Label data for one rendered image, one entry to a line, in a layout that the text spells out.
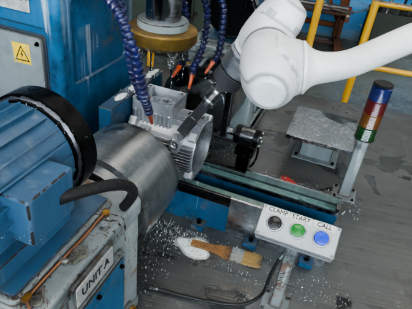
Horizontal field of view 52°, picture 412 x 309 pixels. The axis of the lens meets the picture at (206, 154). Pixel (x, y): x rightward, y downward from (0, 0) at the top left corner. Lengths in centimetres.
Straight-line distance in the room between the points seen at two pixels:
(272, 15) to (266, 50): 14
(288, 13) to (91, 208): 54
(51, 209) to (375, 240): 104
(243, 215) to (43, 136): 70
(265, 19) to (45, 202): 57
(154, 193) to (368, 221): 79
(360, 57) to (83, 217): 58
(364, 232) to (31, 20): 111
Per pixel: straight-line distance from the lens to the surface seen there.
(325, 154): 167
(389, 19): 590
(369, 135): 140
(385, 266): 135
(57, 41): 109
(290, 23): 92
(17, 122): 64
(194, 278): 114
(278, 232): 92
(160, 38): 105
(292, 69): 78
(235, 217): 121
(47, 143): 64
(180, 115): 118
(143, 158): 92
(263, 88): 76
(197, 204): 124
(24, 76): 119
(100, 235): 72
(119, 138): 95
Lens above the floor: 166
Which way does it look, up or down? 33 degrees down
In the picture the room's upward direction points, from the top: 8 degrees clockwise
